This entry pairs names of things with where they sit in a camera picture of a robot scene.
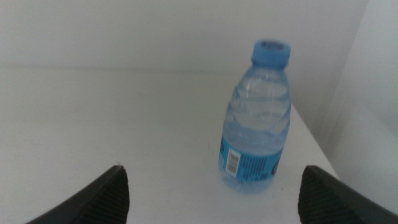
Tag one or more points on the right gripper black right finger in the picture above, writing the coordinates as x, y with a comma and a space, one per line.
326, 202

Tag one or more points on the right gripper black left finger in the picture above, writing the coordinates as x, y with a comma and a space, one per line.
102, 202

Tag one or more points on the clear blue-capped water bottle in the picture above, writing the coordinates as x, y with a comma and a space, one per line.
258, 124

